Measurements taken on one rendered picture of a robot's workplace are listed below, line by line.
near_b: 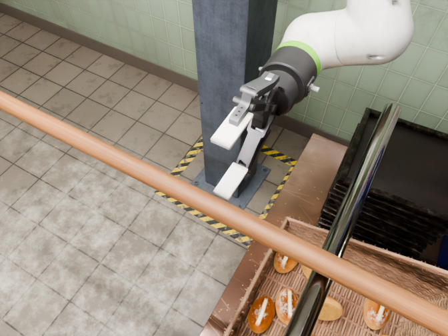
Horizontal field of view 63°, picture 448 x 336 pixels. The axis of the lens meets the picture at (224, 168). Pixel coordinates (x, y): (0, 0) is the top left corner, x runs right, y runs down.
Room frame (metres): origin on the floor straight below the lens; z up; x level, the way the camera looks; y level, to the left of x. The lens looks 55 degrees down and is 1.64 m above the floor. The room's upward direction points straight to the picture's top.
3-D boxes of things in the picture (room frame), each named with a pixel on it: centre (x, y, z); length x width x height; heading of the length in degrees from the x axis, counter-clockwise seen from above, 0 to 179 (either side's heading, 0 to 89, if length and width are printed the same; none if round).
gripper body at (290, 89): (0.45, -0.08, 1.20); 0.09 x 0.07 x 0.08; 150
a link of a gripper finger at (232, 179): (0.33, -0.01, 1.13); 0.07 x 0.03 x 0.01; 150
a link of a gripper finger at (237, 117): (0.36, -0.03, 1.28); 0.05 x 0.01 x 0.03; 150
